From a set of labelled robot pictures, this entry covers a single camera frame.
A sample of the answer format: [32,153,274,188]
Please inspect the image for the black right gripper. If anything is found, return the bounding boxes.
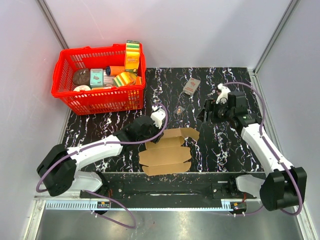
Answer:
[195,100,234,124]

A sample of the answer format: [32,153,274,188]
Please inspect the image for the brown cardboard box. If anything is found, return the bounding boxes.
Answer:
[138,127,200,176]

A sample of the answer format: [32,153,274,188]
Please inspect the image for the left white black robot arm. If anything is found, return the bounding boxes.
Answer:
[36,112,168,198]

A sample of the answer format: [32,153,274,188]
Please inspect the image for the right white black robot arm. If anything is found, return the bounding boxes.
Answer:
[197,90,307,211]

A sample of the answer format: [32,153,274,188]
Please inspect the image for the grey card box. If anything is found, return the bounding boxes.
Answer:
[182,77,201,96]

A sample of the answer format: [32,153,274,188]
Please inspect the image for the pink white flat box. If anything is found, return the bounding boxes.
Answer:
[103,69,114,88]

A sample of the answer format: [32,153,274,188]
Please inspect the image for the teal small box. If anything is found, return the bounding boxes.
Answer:
[89,68,104,88]

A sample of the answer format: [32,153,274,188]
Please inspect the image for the small clear packet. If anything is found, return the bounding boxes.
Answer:
[175,107,184,115]

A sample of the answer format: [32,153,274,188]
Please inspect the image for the orange snack packet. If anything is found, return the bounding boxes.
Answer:
[134,76,142,86]

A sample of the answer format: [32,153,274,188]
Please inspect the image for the lying yellow green sponge pack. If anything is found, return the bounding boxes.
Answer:
[113,71,137,88]

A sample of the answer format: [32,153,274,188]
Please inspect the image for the orange cylinder can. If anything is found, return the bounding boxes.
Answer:
[105,65,125,77]

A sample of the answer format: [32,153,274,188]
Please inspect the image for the red plastic shopping basket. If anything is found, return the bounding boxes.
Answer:
[51,43,147,116]

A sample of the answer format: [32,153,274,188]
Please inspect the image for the white round tape roll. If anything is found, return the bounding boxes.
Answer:
[73,85,91,92]

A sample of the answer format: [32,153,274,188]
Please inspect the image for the tall yellow green sponge pack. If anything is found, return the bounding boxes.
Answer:
[124,40,141,73]

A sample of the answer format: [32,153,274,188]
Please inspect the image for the brown round bread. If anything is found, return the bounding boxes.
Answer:
[72,68,91,86]

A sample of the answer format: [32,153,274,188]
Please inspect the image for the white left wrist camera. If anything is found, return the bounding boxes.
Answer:
[150,106,166,129]

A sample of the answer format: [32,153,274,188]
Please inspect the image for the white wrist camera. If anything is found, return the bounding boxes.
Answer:
[216,83,230,104]
[150,106,166,129]

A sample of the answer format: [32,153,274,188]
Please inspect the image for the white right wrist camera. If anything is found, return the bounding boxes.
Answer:
[216,83,230,104]

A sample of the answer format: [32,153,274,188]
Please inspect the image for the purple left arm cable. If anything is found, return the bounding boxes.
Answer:
[35,102,169,229]

